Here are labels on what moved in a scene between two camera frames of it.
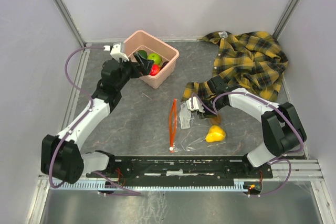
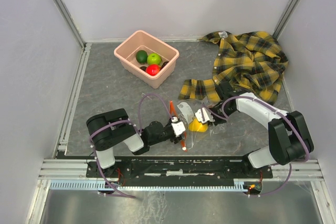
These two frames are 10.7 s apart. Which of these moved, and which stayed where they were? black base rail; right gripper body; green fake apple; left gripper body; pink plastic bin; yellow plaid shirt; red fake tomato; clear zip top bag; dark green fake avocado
Moved: clear zip top bag; left gripper body; right gripper body
Stayed: pink plastic bin; black base rail; dark green fake avocado; yellow plaid shirt; green fake apple; red fake tomato
